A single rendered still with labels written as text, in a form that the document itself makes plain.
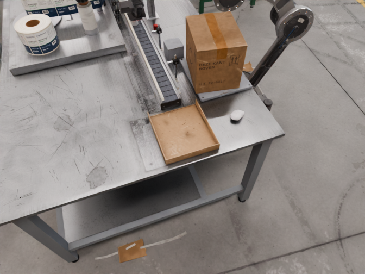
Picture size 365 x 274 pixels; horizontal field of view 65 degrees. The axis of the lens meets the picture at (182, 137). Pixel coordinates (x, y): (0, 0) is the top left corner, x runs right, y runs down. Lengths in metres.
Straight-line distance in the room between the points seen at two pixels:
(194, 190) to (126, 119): 0.71
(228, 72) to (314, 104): 1.52
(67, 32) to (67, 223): 1.20
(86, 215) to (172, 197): 0.55
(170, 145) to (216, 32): 0.59
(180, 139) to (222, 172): 0.93
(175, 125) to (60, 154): 0.56
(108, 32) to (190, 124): 0.87
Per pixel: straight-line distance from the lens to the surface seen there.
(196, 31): 1.48
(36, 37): 1.86
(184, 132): 1.37
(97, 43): 1.89
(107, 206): 1.92
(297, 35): 2.12
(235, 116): 1.42
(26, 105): 1.72
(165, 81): 1.56
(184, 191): 1.89
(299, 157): 2.45
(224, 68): 1.45
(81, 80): 1.74
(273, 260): 2.05
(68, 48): 1.92
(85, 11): 1.90
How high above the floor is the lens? 1.93
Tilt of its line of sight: 54 degrees down
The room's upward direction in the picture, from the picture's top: 1 degrees counter-clockwise
